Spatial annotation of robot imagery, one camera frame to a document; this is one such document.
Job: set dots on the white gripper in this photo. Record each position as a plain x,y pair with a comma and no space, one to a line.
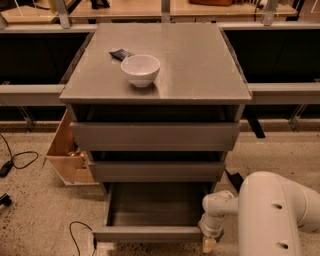
211,231

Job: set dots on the grey bottom drawer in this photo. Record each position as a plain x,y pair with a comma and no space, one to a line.
155,212

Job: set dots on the grey drawer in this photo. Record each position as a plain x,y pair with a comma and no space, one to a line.
95,136
136,171
155,212

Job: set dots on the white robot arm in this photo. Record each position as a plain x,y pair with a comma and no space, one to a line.
271,210

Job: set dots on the grey drawer cabinet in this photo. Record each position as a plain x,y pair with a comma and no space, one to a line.
198,82

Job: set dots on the grey middle drawer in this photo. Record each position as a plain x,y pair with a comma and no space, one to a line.
136,171

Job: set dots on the grey top drawer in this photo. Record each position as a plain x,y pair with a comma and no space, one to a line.
95,136

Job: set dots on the black power adapter right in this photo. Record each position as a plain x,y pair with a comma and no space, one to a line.
236,180

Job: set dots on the wooden box on floor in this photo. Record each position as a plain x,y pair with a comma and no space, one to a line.
69,162

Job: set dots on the white ceramic bowl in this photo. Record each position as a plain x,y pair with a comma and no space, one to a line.
140,69

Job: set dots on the dark blue snack packet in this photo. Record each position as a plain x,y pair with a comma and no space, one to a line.
121,54

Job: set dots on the black object left edge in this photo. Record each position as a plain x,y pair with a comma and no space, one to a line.
5,200

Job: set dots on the black plug left floor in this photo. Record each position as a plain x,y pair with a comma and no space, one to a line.
5,169

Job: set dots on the wooden table background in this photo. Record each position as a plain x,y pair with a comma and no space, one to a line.
45,12

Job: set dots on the grey metal rail right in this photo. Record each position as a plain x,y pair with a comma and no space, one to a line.
284,93

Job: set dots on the grey metal rail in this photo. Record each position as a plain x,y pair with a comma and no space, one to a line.
30,95
284,93

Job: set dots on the grey metal rail left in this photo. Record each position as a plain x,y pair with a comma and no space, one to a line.
30,95

